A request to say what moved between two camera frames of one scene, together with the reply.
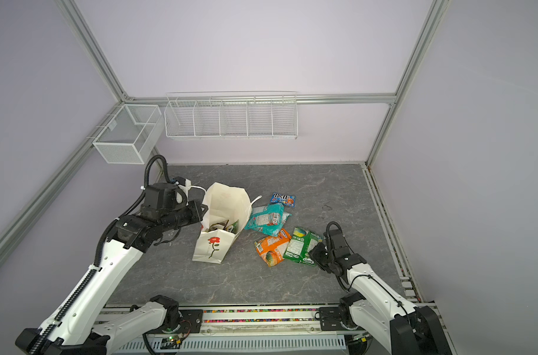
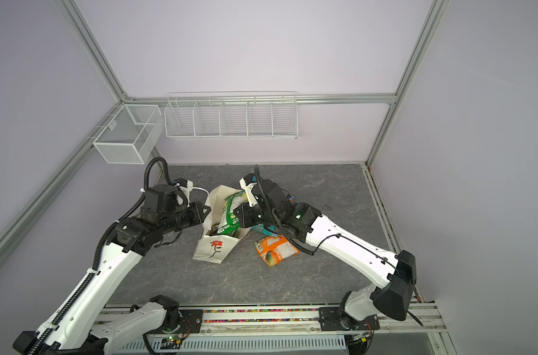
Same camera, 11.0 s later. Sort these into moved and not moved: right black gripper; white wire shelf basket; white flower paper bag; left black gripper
Moved: right black gripper
Not moved: left black gripper; white wire shelf basket; white flower paper bag
